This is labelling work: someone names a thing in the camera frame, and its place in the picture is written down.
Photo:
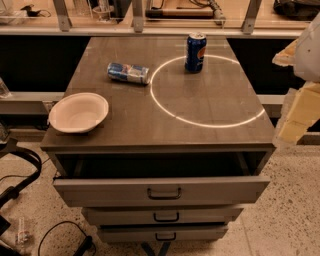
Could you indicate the top drawer with black handle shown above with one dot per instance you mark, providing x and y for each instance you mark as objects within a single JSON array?
[{"x": 161, "y": 192}]

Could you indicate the metal railing frame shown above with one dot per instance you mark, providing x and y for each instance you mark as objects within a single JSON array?
[{"x": 231, "y": 18}]

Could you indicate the bottom drawer with black handle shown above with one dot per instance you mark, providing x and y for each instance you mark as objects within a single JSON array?
[{"x": 162, "y": 233}]

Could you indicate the blue pepsi can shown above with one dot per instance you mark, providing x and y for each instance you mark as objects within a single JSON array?
[{"x": 196, "y": 46}]

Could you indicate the drawer with black handle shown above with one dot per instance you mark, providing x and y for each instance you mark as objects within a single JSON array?
[
  {"x": 150, "y": 215},
  {"x": 161, "y": 192},
  {"x": 162, "y": 233}
]

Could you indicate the white paper bowl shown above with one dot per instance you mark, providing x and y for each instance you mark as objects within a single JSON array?
[{"x": 78, "y": 113}]

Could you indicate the redbull can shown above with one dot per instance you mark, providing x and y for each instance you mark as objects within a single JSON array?
[{"x": 128, "y": 73}]

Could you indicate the clear plastic bottle on floor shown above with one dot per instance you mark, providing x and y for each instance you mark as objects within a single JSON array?
[{"x": 22, "y": 234}]

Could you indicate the grey drawer cabinet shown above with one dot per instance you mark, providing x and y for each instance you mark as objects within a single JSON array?
[{"x": 179, "y": 125}]

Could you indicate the middle drawer with black handle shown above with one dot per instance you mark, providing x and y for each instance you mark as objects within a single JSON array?
[{"x": 150, "y": 215}]

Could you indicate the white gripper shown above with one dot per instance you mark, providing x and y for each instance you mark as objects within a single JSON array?
[{"x": 309, "y": 55}]

